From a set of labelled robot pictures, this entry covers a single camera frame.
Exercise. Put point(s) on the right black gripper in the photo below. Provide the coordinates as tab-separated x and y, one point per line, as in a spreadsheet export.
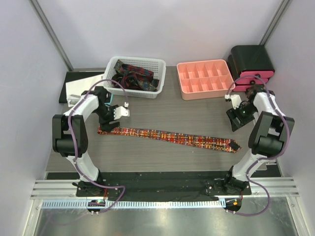
232	113

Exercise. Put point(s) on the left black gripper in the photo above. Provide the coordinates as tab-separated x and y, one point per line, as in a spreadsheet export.
105	126

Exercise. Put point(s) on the multicoloured patterned tie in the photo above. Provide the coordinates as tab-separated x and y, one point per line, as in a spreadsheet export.
198	141

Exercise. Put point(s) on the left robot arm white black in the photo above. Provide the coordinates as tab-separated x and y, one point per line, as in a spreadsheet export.
70	137

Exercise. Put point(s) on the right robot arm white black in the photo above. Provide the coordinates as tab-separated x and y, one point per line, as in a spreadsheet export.
268	139

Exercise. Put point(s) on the dark red blue ties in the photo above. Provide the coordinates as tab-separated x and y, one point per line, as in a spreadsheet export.
134	77

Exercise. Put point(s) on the teal tray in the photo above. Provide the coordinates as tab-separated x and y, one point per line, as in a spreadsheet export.
109	99

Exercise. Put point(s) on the white folded cloth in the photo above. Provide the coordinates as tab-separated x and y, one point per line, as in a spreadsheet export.
74	89

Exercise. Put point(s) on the pink compartment organizer tray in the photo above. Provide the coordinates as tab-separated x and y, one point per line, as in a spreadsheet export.
204	79

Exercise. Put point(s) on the white plastic mesh basket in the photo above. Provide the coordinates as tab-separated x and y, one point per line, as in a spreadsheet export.
158	67

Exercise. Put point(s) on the black pink drawer unit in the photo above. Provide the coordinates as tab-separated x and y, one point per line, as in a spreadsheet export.
247	60

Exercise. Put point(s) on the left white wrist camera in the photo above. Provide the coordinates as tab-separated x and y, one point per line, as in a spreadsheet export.
120	112

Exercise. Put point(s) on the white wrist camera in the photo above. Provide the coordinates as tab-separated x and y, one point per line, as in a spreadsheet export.
234	99
120	112

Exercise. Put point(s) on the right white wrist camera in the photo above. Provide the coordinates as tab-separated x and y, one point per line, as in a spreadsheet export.
234	99

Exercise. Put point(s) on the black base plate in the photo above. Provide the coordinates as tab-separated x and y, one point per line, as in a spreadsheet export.
165	186

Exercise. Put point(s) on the aluminium rail frame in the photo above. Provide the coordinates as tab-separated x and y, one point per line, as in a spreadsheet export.
63	194

